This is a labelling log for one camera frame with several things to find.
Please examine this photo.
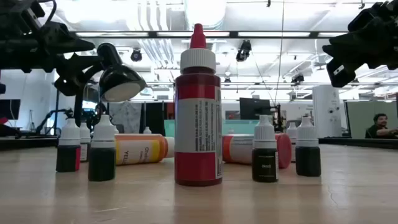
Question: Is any black small dropper bottle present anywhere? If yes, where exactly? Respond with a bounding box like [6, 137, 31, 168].
[251, 114, 279, 184]

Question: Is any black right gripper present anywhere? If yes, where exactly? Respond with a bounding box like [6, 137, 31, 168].
[322, 0, 398, 88]

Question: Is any black monitor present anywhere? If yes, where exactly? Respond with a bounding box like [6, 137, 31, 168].
[239, 97, 272, 121]
[0, 98, 21, 121]

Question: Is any ceiling light rail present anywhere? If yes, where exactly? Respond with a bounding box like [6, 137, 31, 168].
[70, 30, 349, 39]

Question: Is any thin hanging cable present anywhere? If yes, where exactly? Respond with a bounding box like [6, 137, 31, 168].
[273, 0, 285, 103]

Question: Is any person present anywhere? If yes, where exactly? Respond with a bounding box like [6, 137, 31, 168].
[364, 113, 398, 139]

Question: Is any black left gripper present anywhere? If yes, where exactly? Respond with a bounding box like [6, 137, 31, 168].
[0, 24, 104, 96]

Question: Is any grey-green partition panel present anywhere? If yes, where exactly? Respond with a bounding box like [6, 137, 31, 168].
[345, 100, 398, 139]

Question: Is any teal partition panel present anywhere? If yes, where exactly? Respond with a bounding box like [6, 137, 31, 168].
[164, 119, 261, 138]

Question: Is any yellow food coloring bottle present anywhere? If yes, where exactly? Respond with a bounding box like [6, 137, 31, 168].
[114, 133, 175, 166]

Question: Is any dark green small dropper bottle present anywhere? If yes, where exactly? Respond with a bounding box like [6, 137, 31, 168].
[88, 114, 117, 182]

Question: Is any white cabinet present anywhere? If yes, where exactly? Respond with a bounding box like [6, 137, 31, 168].
[312, 85, 343, 138]

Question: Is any white-labelled small dropper bottle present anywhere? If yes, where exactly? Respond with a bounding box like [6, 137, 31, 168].
[79, 121, 91, 162]

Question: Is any dark red food coloring bottle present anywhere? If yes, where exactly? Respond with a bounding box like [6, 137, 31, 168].
[174, 23, 223, 187]

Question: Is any red-labelled small dropper bottle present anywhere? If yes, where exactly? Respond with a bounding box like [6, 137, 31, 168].
[55, 118, 81, 173]

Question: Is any grey marble panel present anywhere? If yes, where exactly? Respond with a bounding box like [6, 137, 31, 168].
[109, 101, 142, 134]

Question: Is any black desk lamp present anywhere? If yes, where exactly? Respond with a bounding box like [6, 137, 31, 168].
[74, 42, 147, 131]

